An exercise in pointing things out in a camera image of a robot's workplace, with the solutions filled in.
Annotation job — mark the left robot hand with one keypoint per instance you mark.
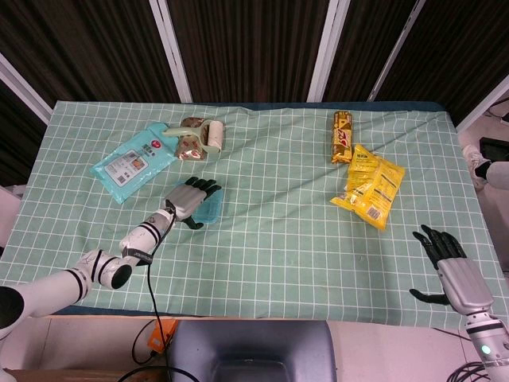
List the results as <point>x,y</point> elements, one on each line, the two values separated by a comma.
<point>185,201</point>

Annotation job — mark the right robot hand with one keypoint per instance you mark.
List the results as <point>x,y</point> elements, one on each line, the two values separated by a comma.
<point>461,282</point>

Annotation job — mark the blue plastic lid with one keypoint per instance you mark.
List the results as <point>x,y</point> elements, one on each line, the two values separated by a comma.
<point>212,209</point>

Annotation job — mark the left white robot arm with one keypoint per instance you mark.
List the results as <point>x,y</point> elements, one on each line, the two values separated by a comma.
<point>79,278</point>

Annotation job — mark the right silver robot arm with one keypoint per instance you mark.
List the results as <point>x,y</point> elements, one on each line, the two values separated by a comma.
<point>491,346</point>

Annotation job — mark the shiny brown snack packet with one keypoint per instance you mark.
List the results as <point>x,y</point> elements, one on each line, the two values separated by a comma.
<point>190,150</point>

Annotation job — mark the light blue wet wipes pack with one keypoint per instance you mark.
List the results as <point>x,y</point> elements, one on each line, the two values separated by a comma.
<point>127,163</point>

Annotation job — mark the pale green lint roller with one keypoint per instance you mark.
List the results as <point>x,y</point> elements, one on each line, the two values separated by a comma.
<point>215,135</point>

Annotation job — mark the green checked tablecloth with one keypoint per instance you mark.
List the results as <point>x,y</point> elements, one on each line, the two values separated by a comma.
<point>278,246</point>

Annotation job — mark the white sneaker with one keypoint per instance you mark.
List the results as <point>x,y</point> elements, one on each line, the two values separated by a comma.
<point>473,163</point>

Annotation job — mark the yellow snack bag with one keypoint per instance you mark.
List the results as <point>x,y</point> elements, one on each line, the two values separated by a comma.
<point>371,187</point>

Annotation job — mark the orange device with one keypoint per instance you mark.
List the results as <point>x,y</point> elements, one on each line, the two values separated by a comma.
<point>159,336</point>

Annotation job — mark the black case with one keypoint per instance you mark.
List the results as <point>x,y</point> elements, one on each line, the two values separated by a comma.
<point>495,148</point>

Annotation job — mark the golden biscuit pack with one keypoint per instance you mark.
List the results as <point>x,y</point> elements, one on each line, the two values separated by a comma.
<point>342,137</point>

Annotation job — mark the white partition frame post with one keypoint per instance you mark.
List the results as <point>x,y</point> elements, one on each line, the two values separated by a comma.
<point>24,87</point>
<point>395,51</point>
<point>172,51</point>
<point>328,51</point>
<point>483,105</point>

